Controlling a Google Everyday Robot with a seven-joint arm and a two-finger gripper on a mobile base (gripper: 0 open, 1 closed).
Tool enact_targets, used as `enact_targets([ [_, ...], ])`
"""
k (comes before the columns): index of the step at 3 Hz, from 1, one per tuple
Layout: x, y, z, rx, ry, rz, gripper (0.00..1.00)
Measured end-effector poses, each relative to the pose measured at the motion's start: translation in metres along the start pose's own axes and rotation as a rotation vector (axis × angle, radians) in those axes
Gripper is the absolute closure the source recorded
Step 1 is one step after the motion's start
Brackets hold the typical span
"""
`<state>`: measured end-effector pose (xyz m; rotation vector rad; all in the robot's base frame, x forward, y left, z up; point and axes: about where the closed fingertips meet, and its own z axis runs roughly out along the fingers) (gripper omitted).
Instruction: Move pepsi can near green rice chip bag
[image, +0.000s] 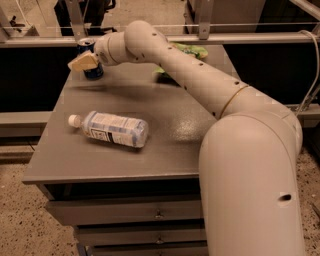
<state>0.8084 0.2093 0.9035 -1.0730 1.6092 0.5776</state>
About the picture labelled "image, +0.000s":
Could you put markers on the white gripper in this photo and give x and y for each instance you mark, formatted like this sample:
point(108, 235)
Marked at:
point(102, 52)

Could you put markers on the blue pepsi can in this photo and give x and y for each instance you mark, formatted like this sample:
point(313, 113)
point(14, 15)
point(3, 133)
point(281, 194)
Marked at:
point(89, 65)

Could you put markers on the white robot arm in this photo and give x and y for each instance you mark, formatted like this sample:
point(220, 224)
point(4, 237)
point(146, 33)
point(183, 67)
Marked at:
point(247, 160)

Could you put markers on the green rice chip bag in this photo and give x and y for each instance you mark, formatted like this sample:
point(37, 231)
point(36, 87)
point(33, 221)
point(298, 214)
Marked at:
point(197, 52)

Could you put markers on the black office chair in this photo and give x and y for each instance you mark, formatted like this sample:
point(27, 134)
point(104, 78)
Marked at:
point(93, 12)

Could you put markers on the clear plastic water bottle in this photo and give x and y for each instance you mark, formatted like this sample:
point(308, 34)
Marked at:
point(112, 128)

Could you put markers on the grey drawer cabinet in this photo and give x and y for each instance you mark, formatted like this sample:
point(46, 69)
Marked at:
point(69, 166)

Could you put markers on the top grey drawer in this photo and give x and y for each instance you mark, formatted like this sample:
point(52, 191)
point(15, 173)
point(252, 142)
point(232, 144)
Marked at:
point(126, 210)

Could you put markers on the grey drawer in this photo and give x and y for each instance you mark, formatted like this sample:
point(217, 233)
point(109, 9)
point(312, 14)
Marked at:
point(197, 248)
point(126, 210)
point(155, 233)

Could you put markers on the middle grey drawer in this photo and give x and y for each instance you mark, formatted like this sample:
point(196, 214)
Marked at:
point(155, 233)

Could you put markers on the bottom grey drawer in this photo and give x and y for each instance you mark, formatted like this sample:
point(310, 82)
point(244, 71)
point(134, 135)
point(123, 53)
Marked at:
point(197, 248)

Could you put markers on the grey metal rail frame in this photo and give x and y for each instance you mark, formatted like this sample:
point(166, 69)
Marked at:
point(16, 29)

